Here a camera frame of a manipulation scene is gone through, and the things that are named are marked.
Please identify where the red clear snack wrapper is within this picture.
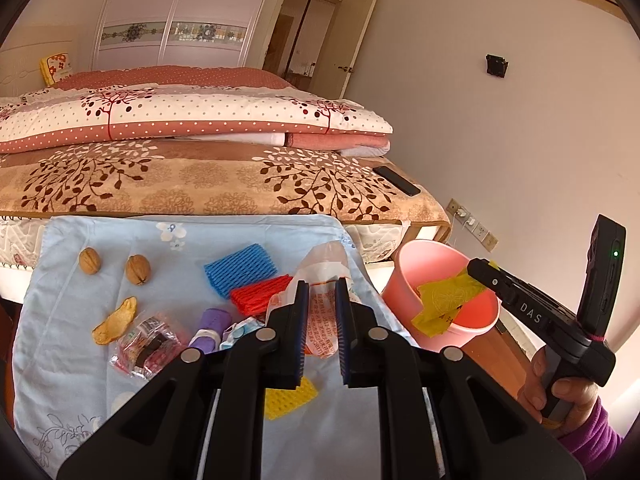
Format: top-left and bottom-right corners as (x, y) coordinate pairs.
(109, 312), (189, 379)

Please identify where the orange peel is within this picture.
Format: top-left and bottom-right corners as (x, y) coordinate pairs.
(91, 296), (139, 346)

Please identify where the pink plastic bucket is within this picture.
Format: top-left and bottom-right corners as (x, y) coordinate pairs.
(382, 240), (501, 354)

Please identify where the person's right forearm purple sleeve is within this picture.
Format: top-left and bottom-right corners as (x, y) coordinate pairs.
(557, 402), (627, 479)

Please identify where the double wall socket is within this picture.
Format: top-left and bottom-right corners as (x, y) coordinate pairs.
(468, 220), (500, 254)

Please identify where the wooden bed frame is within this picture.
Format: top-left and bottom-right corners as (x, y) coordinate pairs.
(400, 220), (454, 257)

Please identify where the yellow wrapper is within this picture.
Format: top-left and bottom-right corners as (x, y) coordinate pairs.
(411, 274), (493, 339)

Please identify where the folded pink blanket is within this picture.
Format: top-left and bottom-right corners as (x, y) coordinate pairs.
(285, 130), (392, 157)

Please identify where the walnut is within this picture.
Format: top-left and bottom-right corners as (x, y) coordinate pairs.
(125, 255), (152, 287)
(79, 247), (103, 276)

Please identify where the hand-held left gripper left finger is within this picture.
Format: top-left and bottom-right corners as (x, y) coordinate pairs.
(56, 280), (311, 480)

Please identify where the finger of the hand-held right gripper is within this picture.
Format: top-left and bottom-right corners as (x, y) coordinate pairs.
(467, 258), (577, 334)

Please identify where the person's right hand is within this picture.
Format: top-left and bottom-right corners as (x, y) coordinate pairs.
(517, 346), (602, 434)

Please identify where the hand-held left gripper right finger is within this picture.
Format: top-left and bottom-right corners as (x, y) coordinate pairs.
(335, 277), (586, 480)

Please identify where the white headboard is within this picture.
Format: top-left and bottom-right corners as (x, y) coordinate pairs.
(0, 40), (95, 92)

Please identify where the brown leaf-print blanket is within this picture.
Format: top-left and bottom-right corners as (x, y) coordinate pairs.
(0, 139), (451, 227)

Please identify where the purple tube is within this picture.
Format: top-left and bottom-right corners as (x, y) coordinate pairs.
(192, 308), (232, 354)

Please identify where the crumpled white blue wrapper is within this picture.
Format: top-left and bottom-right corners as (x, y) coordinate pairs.
(218, 316), (266, 350)

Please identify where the red dotted bed cover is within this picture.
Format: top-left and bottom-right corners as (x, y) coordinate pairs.
(54, 65), (297, 92)

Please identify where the blue foam fruit net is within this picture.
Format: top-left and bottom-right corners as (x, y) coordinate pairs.
(203, 242), (278, 297)

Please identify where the red foam fruit net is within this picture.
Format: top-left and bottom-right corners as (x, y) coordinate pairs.
(230, 274), (296, 317)

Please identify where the black phone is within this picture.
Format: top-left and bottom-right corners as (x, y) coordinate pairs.
(374, 165), (422, 197)

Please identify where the white wardrobe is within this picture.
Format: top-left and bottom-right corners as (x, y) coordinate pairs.
(90, 0), (282, 72)

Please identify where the folded tree-print quilt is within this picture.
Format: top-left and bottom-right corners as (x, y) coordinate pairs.
(0, 82), (394, 155)

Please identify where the yellow foam fruit net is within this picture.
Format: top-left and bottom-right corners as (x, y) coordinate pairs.
(264, 376), (319, 421)

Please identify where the clear plastic bag red print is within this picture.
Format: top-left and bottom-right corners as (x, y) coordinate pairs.
(267, 241), (362, 360)

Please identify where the cream door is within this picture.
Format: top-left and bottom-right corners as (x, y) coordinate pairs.
(311, 0), (379, 101)

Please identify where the light blue floral cloth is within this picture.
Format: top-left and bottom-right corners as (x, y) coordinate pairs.
(11, 214), (422, 480)

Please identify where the yellow floral pillow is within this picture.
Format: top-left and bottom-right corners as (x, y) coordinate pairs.
(40, 53), (74, 86)

